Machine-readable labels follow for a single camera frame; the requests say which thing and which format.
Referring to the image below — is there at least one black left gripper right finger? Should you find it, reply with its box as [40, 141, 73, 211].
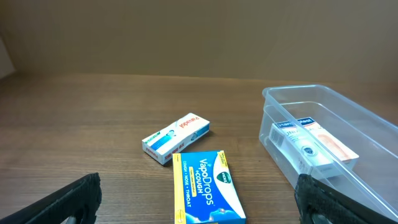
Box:
[294, 174, 397, 224]

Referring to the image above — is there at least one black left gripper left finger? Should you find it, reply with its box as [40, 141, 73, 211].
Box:
[1, 172, 102, 224]

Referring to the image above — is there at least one white Hansaplast box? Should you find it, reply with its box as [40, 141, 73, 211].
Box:
[269, 117, 359, 179]

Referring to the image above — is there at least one white Panadol box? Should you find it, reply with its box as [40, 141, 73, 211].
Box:
[142, 113, 210, 165]

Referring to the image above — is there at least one blue VapoDrops box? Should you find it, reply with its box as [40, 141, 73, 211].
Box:
[172, 151, 246, 224]

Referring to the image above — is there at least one clear plastic container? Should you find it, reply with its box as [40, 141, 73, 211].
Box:
[259, 85, 397, 220]

